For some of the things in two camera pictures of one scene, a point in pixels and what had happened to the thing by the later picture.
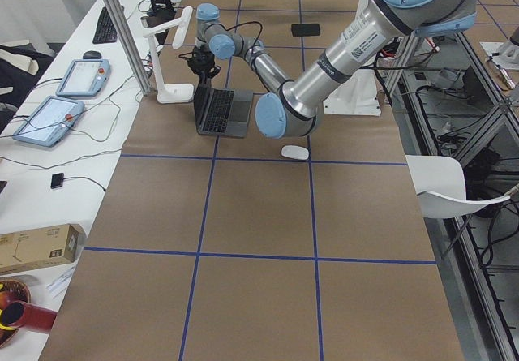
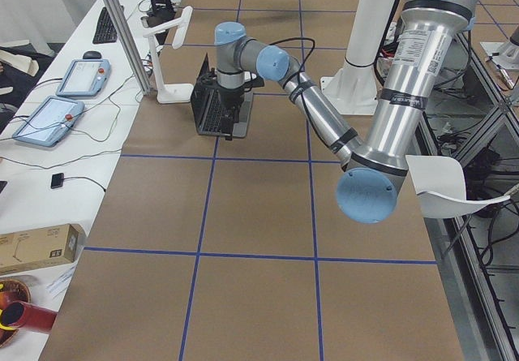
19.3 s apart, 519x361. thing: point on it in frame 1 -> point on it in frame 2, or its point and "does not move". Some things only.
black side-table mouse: x=92 y=54 does not move
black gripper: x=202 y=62 -> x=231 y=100
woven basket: x=11 y=290 does not move
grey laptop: x=222 y=111 does not move
